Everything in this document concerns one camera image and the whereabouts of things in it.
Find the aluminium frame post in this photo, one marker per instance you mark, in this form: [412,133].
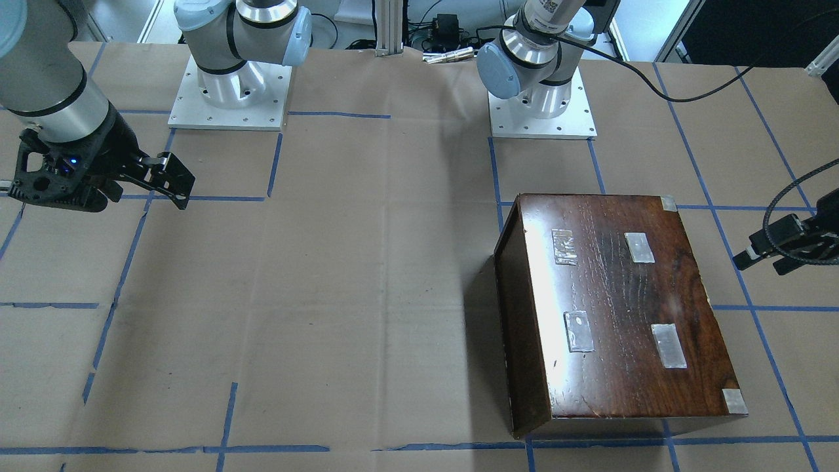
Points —
[390,27]

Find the brown paper table cover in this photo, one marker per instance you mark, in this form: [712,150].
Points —
[327,301]

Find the dark wooden drawer box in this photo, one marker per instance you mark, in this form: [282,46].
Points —
[607,328]

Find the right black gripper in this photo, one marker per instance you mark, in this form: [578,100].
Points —
[113,152]

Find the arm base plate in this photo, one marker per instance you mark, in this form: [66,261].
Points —
[560,113]
[251,98]

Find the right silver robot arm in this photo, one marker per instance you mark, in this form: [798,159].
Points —
[48,89]

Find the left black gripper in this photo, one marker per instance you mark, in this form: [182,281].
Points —
[803,236]

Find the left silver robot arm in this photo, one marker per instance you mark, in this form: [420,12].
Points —
[532,65]

